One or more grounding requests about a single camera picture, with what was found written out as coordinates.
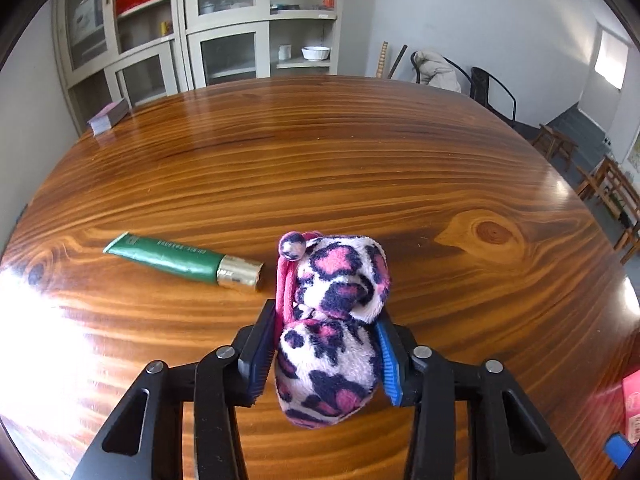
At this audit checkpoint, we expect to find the leopard print fabric pouch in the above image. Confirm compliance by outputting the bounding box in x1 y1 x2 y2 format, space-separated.
274 232 390 429

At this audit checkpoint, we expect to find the pink metal tin box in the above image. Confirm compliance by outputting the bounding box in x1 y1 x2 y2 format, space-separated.
623 370 640 444

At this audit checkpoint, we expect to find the green pen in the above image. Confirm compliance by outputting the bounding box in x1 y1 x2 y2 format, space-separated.
103 232 264 290

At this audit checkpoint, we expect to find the wooden table with benches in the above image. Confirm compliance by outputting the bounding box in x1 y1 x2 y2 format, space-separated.
576 156 639 264

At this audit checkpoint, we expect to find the wooden stool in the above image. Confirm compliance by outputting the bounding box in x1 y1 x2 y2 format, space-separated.
530 124 577 172

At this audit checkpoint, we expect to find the small card box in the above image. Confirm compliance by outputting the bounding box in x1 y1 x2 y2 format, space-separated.
88 99 130 136

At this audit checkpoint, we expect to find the black metal chair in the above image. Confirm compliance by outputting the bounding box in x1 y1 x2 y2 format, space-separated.
470 66 518 127

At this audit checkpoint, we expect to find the white padded jacket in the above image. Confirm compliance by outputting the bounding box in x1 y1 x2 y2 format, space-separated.
411 50 461 93

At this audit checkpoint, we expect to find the wooden ruler stick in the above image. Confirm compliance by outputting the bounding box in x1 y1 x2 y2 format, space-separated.
375 41 388 79

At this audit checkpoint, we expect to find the grey glass door cabinet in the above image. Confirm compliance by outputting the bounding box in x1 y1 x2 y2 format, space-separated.
52 0 344 131

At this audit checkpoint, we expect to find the white bowl on shelf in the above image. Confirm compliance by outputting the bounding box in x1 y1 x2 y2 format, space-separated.
302 46 331 62

